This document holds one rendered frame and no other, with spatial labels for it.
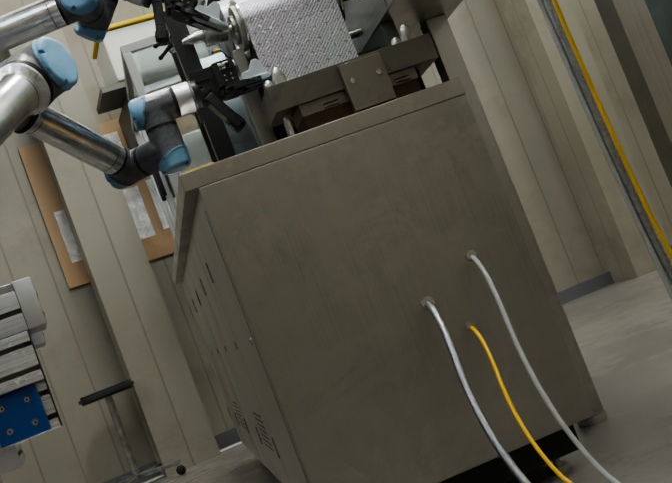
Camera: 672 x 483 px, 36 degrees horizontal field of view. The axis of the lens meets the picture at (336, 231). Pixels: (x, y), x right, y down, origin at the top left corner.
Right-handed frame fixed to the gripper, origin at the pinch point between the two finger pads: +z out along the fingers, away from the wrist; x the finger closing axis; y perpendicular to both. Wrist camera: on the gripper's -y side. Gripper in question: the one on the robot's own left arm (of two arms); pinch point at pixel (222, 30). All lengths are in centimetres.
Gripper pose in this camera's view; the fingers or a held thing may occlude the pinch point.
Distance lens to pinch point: 256.9
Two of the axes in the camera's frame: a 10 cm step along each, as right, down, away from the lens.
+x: -1.6, 1.3, 9.8
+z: 9.4, 3.4, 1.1
